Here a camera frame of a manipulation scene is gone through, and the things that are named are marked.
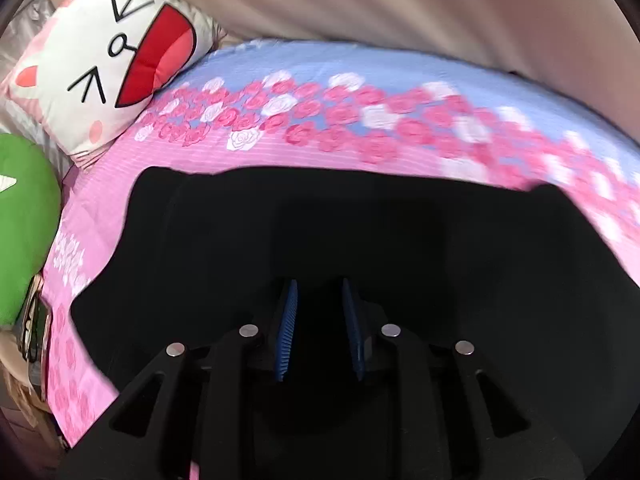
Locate grey shiny cloth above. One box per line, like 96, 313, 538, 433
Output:
0, 0, 71, 178

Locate pink floral bed sheet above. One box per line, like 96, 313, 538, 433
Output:
42, 37, 640, 448

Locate green plush cushion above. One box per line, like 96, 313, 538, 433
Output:
0, 132, 62, 329

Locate beige padded headboard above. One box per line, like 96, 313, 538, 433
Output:
142, 0, 640, 126

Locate white cat face pillow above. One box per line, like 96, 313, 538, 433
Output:
0, 0, 227, 168

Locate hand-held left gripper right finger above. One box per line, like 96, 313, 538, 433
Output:
341, 276, 568, 480

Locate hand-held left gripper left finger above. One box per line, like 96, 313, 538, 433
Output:
60, 279, 300, 480

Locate dark glossy object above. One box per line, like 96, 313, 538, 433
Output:
14, 274, 54, 402

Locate light wooden furniture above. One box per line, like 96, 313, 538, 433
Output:
0, 330, 66, 463

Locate black pants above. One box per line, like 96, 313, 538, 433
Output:
70, 165, 640, 480

